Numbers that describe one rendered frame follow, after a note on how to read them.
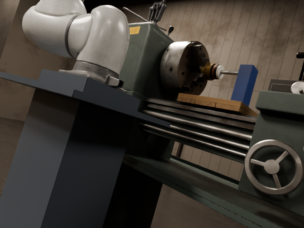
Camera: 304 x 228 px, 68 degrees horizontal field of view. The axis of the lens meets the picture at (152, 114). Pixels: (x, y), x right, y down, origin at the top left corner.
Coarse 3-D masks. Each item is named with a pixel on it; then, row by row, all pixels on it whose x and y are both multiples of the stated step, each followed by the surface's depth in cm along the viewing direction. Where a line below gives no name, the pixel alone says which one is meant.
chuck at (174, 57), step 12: (180, 48) 116; (204, 48) 128; (168, 60) 118; (180, 60) 114; (192, 60) 121; (168, 72) 118; (180, 72) 116; (168, 84) 122; (180, 84) 118; (204, 84) 134
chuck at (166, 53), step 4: (172, 44) 124; (168, 48) 122; (164, 52) 122; (168, 52) 120; (164, 56) 121; (164, 60) 120; (164, 64) 120; (160, 68) 122; (164, 68) 120; (160, 72) 122; (164, 72) 120; (160, 76) 123; (164, 76) 121; (164, 80) 122; (164, 84) 124; (164, 88) 127; (168, 92) 129; (176, 96) 132
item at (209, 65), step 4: (208, 64) 117; (212, 64) 115; (216, 64) 115; (204, 68) 116; (208, 68) 115; (212, 68) 114; (216, 68) 113; (200, 72) 119; (204, 72) 116; (208, 72) 115; (212, 72) 114; (204, 76) 117; (208, 76) 116; (212, 76) 115; (208, 80) 120
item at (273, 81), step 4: (272, 80) 85; (276, 80) 84; (280, 80) 83; (284, 80) 82; (288, 80) 82; (292, 80) 81; (284, 84) 82; (288, 84) 81; (292, 84) 80; (268, 88) 85
